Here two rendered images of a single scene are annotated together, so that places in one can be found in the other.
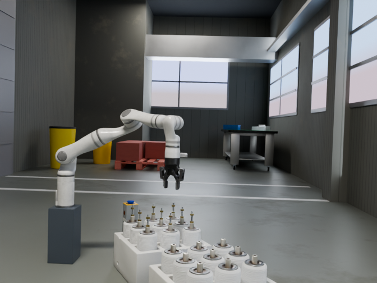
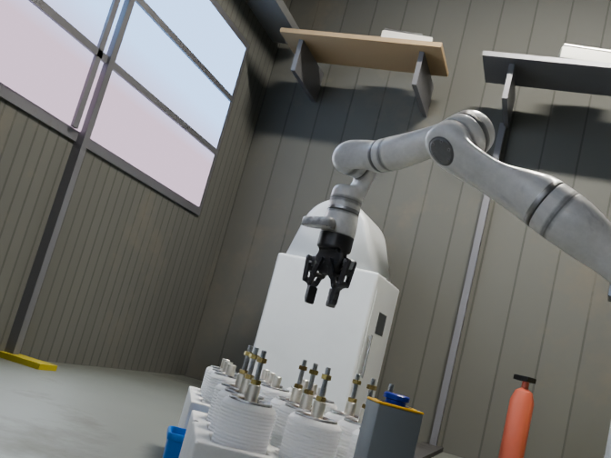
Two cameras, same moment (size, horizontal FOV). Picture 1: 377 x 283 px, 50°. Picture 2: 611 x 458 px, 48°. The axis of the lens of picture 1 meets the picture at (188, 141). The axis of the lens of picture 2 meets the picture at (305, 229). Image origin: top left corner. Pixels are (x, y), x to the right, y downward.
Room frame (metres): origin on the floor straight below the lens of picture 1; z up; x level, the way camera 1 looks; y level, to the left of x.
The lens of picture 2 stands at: (3.37, 0.46, 0.35)
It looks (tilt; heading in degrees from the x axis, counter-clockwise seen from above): 10 degrees up; 198
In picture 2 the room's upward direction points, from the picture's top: 15 degrees clockwise
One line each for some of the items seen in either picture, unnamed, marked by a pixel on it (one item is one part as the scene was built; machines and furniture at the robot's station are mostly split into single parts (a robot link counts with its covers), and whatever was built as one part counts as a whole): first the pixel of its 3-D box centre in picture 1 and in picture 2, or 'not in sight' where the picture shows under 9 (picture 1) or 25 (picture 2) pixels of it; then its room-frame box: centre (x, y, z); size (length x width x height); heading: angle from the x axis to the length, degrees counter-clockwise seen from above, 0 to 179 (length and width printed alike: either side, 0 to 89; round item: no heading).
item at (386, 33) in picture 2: not in sight; (407, 47); (-0.64, -0.49, 2.37); 0.35 x 0.33 x 0.09; 88
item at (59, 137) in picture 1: (62, 147); not in sight; (6.85, 2.16, 0.35); 0.46 x 0.45 x 0.71; 178
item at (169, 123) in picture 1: (171, 131); (355, 180); (1.95, 0.08, 0.74); 0.09 x 0.07 x 0.15; 139
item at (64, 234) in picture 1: (64, 233); not in sight; (2.22, 0.68, 0.15); 0.14 x 0.14 x 0.30; 88
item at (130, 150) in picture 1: (143, 154); not in sight; (7.47, 0.83, 0.23); 1.27 x 0.88 x 0.46; 1
